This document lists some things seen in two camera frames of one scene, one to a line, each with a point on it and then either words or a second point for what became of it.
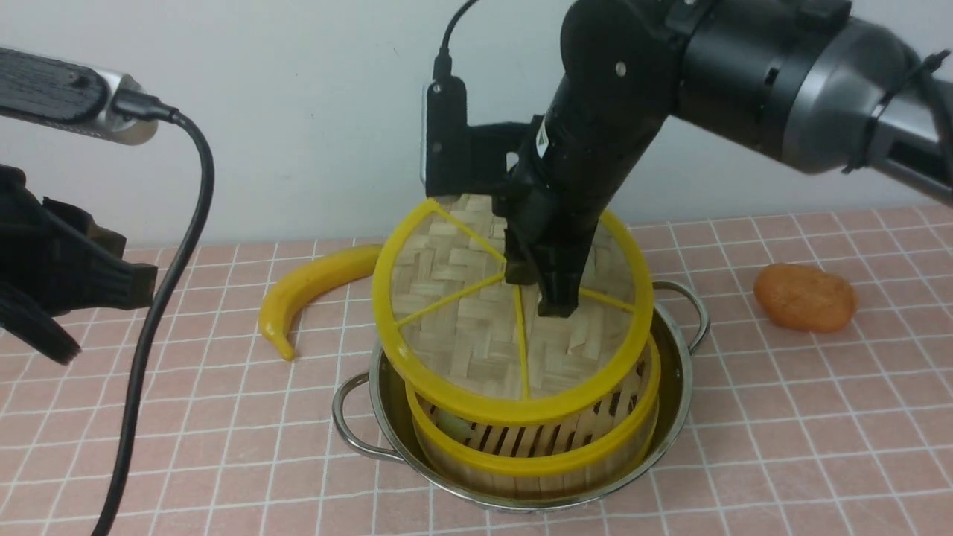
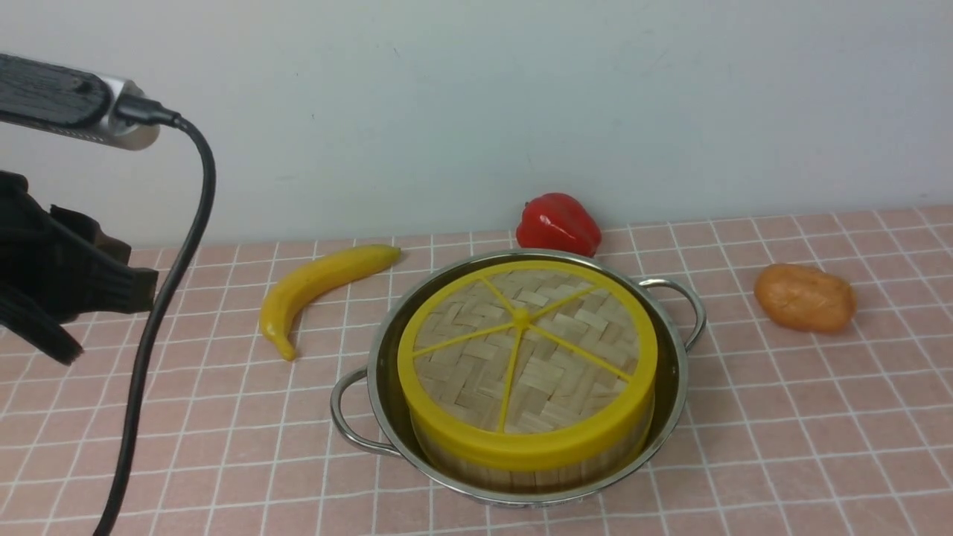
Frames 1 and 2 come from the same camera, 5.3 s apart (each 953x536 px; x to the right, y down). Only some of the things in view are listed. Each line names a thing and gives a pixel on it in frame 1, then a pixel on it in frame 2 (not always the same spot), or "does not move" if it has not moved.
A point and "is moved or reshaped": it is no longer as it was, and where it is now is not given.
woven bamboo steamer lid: x=459 y=342 is moved or reshaped
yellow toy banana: x=339 y=265 does not move
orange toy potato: x=804 y=297 does not move
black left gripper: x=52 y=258 does not move
